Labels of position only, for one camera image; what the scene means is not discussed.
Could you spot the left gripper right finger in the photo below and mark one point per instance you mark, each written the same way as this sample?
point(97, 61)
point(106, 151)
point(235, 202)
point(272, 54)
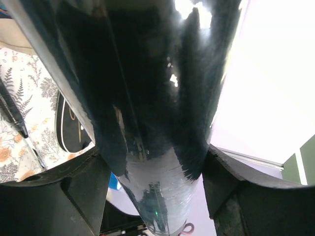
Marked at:
point(243, 201)

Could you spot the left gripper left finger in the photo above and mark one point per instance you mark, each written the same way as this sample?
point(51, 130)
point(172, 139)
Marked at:
point(67, 200)

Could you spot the black shuttlecock tube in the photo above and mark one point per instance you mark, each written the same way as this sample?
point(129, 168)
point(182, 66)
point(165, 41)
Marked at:
point(145, 77)

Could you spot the black sport racket cover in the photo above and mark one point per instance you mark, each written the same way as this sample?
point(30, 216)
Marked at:
point(71, 135)

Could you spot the floral table mat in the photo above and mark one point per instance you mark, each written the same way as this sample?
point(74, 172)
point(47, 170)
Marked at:
point(35, 94)

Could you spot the beige canvas tote bag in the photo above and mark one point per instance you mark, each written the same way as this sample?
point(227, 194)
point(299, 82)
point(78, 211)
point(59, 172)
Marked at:
point(10, 34)

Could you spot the white racket black handle front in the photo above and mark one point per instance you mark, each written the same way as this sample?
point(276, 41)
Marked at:
point(14, 117)

